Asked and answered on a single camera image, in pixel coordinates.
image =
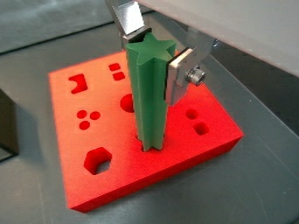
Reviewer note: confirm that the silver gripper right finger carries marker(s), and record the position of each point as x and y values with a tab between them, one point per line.
184	66

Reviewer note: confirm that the red shape-sorting block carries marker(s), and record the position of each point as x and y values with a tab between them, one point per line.
104	165

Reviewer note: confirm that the dark grey curved block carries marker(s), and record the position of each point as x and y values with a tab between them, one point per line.
8	132

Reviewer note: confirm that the green star-shaped peg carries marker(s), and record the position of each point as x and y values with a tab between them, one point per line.
147	59

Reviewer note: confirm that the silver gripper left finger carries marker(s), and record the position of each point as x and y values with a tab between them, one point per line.
128	19

